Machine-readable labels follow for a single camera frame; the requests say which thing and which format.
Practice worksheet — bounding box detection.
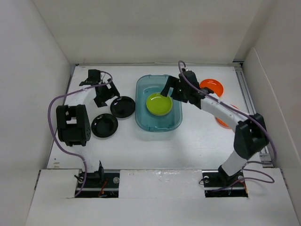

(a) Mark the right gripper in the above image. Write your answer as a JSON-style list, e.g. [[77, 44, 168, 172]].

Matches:
[[161, 75, 190, 103]]

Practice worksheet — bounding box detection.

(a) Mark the black plate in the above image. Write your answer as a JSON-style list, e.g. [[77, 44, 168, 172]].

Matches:
[[91, 113, 119, 138], [110, 96, 135, 119]]

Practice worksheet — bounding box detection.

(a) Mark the green plate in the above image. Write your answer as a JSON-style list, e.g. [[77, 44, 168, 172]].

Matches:
[[146, 92, 173, 116]]

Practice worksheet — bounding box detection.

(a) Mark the orange plate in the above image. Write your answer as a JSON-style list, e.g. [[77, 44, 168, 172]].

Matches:
[[215, 105, 238, 132], [199, 79, 224, 97]]

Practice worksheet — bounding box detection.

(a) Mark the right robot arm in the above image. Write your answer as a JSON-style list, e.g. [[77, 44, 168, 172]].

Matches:
[[161, 71, 269, 186]]

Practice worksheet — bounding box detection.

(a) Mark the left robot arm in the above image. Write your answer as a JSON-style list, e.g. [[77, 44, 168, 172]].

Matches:
[[56, 69, 119, 187]]

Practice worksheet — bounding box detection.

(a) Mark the teal transparent plastic bin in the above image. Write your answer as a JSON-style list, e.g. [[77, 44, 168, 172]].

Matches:
[[135, 74, 182, 132]]

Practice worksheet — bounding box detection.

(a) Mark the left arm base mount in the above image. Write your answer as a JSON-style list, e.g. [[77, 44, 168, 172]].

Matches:
[[75, 170, 120, 198]]

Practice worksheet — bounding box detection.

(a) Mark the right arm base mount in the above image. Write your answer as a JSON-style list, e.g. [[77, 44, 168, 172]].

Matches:
[[199, 170, 248, 198]]

